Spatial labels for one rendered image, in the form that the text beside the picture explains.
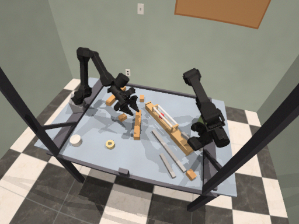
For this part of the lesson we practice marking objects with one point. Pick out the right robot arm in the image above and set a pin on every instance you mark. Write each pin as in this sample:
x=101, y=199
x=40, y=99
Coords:
x=209, y=113

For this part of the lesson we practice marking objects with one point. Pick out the white short cylinder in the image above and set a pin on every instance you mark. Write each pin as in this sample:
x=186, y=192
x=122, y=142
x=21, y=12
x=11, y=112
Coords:
x=75, y=140

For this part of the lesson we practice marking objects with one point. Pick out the beige roll of tape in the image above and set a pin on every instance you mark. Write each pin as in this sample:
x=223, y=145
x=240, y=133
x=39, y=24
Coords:
x=110, y=146

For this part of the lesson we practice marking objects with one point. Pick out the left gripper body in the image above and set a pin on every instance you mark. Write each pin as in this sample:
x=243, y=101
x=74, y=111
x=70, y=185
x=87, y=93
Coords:
x=122, y=101

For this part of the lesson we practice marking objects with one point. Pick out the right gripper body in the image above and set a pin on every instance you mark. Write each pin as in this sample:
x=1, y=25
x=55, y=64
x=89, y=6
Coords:
x=196, y=143

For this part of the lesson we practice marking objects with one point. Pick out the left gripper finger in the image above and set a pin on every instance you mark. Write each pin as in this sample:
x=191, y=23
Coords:
x=126, y=109
x=133, y=105

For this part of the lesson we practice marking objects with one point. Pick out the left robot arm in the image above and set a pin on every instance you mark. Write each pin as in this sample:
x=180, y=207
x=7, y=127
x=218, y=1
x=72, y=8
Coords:
x=83, y=55

